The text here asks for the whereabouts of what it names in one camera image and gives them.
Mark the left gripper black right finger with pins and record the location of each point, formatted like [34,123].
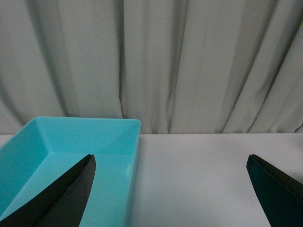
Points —
[280,196]

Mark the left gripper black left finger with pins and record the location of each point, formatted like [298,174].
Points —
[62,203]

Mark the turquoise plastic bin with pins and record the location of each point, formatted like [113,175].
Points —
[46,147]

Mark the grey pleated curtain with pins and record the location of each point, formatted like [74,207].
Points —
[179,66]

